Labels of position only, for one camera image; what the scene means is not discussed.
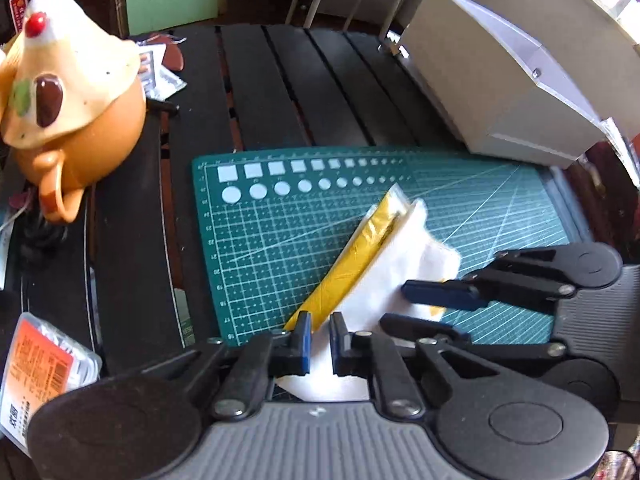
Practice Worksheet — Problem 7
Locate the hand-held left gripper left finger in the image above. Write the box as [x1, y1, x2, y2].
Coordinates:
[145, 311, 313, 421]

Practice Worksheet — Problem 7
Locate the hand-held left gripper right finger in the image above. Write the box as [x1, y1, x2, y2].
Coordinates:
[330, 311, 501, 418]

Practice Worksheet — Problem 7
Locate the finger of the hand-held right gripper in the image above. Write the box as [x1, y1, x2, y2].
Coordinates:
[379, 312, 568, 371]
[401, 245, 577, 313]

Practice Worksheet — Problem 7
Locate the white yellow shopping bag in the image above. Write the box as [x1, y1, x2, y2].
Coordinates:
[275, 182, 461, 403]

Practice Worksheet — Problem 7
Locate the green cutting mat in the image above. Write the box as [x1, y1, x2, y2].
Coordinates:
[191, 146, 593, 348]

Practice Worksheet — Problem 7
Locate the dark red wooden cabinet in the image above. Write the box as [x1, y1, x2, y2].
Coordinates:
[565, 135, 640, 261]

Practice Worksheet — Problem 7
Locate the white cardboard box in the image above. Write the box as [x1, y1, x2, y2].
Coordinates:
[400, 0, 618, 156]

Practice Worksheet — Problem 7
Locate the clear plastic box orange label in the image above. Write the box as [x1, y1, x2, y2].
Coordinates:
[0, 311, 103, 453]

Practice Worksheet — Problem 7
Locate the silver foil packet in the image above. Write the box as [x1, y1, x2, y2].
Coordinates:
[135, 42, 187, 101]

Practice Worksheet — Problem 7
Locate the orange teapot with cream lid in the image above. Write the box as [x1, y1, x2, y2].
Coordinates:
[0, 0, 148, 224]

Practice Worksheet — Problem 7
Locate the brown leaf-shaped coaster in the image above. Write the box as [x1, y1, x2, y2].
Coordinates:
[135, 34, 187, 73]

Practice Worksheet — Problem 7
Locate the green board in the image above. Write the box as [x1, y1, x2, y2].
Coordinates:
[124, 0, 221, 38]

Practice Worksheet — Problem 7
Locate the red sign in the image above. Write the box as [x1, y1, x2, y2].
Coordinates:
[9, 0, 31, 36]

